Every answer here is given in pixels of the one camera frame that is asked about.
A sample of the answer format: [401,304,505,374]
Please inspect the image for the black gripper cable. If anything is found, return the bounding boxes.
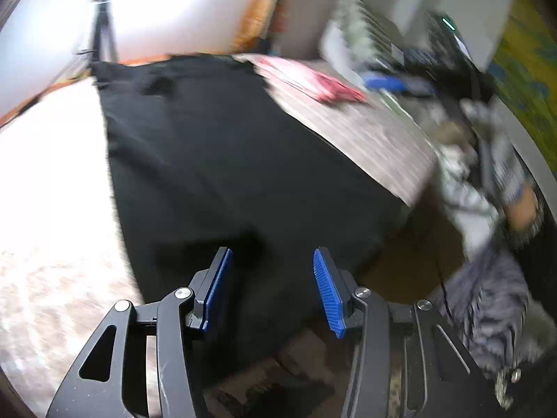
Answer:
[413,213,462,340]

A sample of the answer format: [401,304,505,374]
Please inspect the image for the orange patterned cloth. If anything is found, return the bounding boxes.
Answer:
[233,0,283,53]

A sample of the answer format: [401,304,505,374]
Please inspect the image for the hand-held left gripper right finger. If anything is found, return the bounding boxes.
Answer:
[312,247,508,418]

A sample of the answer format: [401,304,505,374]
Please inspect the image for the person's right forearm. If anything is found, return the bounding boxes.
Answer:
[500,185,544,245]

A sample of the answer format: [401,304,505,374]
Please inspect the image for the person's grey patterned pants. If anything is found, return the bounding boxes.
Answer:
[439,244,544,379]

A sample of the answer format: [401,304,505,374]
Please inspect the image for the black t-shirt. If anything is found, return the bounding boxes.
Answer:
[89,52,412,366]

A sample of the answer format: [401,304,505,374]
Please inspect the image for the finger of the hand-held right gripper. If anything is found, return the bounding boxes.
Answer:
[363,75,436,96]

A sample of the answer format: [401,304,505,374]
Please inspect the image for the folded silver stand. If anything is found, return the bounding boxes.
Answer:
[266,0,290,51]

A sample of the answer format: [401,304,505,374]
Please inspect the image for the folded pink garment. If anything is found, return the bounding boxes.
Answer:
[257,56,368,105]

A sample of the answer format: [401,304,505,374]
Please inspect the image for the yellow green wall painting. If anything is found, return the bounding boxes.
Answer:
[492,0,557,162]

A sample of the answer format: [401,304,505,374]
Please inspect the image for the pink checked blanket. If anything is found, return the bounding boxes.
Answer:
[0,52,440,401]

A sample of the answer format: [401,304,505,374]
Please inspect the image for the black light tripod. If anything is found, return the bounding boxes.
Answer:
[76,0,120,64]

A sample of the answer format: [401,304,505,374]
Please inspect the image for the person's right hand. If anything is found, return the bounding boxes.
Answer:
[461,98,527,203]

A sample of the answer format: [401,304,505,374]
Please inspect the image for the green leaf pattern pillow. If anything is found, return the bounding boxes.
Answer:
[322,0,392,70]

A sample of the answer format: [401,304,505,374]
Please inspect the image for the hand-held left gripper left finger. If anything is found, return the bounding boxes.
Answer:
[46,247,233,418]

